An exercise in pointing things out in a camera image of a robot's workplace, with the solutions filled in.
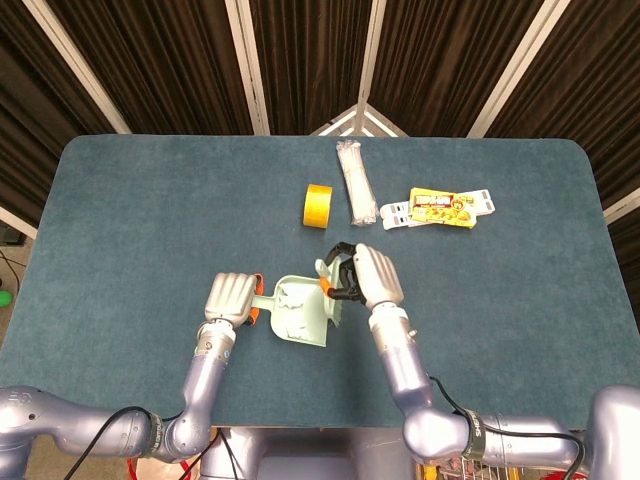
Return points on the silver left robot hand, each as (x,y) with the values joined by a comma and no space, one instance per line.
(230,297)

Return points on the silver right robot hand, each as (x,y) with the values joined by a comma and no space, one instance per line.
(380,280)

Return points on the mint green hand brush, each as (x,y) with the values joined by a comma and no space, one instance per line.
(334,305)

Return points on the large white paper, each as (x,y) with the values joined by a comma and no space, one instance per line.
(290,302)

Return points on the mint green plastic dustpan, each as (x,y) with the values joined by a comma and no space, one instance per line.
(315,312)

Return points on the small white paper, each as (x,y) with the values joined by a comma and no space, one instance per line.
(298,334)

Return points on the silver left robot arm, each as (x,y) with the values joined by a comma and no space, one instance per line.
(200,380)

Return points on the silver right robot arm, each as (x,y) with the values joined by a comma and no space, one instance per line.
(400,360)

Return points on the yellow packing tape roll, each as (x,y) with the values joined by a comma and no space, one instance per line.
(318,207)

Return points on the yellow snack package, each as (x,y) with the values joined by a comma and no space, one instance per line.
(395,216)

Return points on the yellow printed food box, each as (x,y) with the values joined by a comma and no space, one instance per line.
(440,209)

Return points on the clear bag of white straws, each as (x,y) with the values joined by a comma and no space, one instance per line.
(357,185)

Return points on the blue felt table cover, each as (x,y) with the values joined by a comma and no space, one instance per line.
(150,225)

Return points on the silver robot torso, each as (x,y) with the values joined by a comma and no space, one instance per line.
(310,455)

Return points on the dark brown curtain panel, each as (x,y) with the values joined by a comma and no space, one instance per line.
(310,55)
(600,100)
(30,125)
(165,65)
(440,65)

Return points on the white partition frame post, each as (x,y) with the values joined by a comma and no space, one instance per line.
(247,65)
(370,55)
(515,70)
(75,65)
(17,222)
(622,207)

